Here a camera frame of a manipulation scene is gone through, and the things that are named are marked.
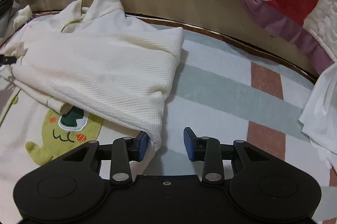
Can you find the beige bed frame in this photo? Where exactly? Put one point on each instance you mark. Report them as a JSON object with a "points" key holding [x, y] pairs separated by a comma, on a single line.
{"points": [[210, 10]]}

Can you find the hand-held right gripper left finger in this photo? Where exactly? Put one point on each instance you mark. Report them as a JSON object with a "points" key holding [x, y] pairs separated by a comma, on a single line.
{"points": [[143, 145]]}

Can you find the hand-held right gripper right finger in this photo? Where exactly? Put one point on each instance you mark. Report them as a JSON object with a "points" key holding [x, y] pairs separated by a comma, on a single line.
{"points": [[188, 143]]}

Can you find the dark brown folded garment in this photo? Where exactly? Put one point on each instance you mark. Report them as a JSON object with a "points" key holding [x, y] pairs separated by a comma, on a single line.
{"points": [[5, 4]]}

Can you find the small white cloth piece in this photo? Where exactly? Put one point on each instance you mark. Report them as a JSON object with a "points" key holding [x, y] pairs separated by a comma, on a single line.
{"points": [[22, 14]]}

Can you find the grey folded garment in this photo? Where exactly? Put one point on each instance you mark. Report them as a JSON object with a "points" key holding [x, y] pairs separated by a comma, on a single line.
{"points": [[4, 26]]}

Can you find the white thin fabric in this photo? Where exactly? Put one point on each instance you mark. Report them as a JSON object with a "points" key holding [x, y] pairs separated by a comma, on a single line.
{"points": [[321, 113]]}

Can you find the striped printed floor rug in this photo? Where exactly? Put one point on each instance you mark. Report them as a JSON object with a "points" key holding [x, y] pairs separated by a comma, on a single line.
{"points": [[223, 97]]}

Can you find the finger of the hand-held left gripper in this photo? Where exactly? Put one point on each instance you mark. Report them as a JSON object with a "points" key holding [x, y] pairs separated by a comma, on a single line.
{"points": [[8, 60]]}

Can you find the cream pajama top green trim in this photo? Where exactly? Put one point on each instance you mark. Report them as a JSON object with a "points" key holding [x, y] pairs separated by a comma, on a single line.
{"points": [[92, 63]]}

